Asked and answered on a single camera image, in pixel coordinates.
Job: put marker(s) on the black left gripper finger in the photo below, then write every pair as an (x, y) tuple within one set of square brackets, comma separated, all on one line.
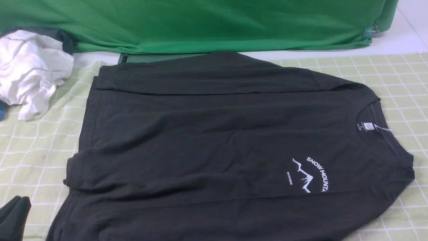
[(13, 216)]

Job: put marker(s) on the dark gray long-sleeved shirt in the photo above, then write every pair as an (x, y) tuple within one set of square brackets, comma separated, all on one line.
[(225, 147)]

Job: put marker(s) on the white crumpled shirt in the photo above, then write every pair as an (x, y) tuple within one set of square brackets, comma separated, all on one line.
[(33, 66)]

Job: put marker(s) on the light green checkered tablecloth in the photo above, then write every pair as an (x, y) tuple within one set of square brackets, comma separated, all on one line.
[(34, 154)]

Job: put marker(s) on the blue object at edge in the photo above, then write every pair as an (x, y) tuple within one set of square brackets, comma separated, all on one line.
[(3, 110)]

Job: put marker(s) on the dark gray garment behind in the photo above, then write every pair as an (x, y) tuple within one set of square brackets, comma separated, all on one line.
[(57, 34)]

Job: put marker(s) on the green backdrop cloth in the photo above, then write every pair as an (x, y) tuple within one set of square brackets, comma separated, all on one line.
[(203, 26)]

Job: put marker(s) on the metal binder clip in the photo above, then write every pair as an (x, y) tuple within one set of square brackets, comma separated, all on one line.
[(371, 32)]

